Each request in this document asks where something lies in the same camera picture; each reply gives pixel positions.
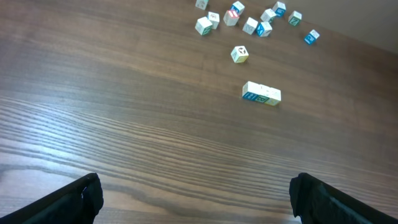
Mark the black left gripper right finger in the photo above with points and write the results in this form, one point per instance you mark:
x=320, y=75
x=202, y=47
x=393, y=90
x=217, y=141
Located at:
x=319, y=203

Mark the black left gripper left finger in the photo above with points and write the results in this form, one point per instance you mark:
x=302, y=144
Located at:
x=77, y=202

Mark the wooden block yellow sided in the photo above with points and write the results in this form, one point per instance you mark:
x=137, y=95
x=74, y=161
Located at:
x=274, y=96

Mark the wooden block green side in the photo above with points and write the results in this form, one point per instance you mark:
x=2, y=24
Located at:
x=203, y=26
x=263, y=93
x=268, y=15

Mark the wooden block number 8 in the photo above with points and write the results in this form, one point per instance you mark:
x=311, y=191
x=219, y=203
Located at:
x=251, y=91

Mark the wooden block soccer ball W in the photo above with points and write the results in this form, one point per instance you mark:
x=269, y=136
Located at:
x=239, y=54

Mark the blue block far right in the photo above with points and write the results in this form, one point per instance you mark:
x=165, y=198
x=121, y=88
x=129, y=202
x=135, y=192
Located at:
x=311, y=37

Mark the blue sided block letter B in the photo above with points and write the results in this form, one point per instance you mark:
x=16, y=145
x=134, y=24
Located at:
x=264, y=29

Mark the green block top edge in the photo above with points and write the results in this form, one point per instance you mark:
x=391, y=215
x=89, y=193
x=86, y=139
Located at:
x=295, y=18

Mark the wooden block number 9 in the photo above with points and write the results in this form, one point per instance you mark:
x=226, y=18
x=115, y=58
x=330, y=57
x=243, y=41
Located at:
x=250, y=26

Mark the blue block top edge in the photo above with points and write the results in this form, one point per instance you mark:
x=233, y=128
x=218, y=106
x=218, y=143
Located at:
x=279, y=8

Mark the red letter I block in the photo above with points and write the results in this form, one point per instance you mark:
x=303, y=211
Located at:
x=231, y=17

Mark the wooden block red print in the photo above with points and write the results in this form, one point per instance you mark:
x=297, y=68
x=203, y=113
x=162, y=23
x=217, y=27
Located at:
x=214, y=18

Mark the blue sided block upper left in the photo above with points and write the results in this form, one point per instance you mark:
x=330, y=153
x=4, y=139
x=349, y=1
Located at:
x=238, y=7

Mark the green letter N block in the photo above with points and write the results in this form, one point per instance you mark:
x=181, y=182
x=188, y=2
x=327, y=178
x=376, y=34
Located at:
x=201, y=4

